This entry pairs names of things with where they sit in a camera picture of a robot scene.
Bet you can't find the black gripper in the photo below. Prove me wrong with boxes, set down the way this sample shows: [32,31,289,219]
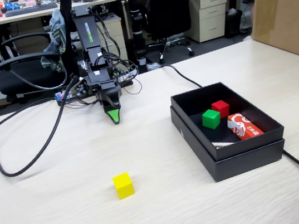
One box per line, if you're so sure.
[84,67,127,128]

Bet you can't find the yellow cube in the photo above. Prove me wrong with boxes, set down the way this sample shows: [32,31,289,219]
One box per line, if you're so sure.
[111,171,136,201]

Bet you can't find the black open box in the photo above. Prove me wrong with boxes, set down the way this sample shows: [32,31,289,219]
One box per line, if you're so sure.
[169,90,290,188]

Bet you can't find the controller circuit board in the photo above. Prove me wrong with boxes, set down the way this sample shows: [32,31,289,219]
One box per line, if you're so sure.
[54,86,87,107]

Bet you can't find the black vertical pole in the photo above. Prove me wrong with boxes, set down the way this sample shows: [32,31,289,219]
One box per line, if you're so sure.
[126,0,151,74]

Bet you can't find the striped grey cloth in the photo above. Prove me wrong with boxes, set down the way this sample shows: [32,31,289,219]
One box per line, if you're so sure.
[33,7,75,76]

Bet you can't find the black office chair with armrests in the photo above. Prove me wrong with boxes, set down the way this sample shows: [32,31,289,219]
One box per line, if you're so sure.
[0,0,86,101]

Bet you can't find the black headphones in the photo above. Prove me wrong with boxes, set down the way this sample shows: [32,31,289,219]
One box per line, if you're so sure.
[97,10,115,22]

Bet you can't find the green cube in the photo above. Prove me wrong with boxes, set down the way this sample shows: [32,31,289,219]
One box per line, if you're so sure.
[200,107,223,132]

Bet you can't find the red cube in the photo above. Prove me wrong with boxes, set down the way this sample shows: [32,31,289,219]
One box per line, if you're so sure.
[210,99,232,120]

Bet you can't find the black mesh office chair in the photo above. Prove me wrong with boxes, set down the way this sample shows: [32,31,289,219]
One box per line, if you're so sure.
[144,0,205,66]

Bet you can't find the beige office desk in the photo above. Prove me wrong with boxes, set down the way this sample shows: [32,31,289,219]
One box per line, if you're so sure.
[0,0,151,28]

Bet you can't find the black keyboard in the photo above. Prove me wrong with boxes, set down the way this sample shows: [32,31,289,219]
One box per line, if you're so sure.
[4,1,59,18]

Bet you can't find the orange printed carton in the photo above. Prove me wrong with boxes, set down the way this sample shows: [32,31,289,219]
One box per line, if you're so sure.
[225,109,266,143]

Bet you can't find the blue toy balls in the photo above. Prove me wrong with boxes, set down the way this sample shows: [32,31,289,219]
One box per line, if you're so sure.
[3,1,21,12]

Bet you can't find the black trash bin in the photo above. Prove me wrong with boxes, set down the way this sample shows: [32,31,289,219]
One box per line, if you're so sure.
[221,7,247,39]

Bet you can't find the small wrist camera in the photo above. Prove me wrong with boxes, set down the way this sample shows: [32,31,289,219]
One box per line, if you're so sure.
[68,74,90,98]

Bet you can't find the thick black camera cable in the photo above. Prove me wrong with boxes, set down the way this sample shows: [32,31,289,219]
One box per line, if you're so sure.
[0,71,92,179]

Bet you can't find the beige drawer pedestal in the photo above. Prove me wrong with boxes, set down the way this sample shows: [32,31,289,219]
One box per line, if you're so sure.
[180,0,235,46]
[94,11,129,65]

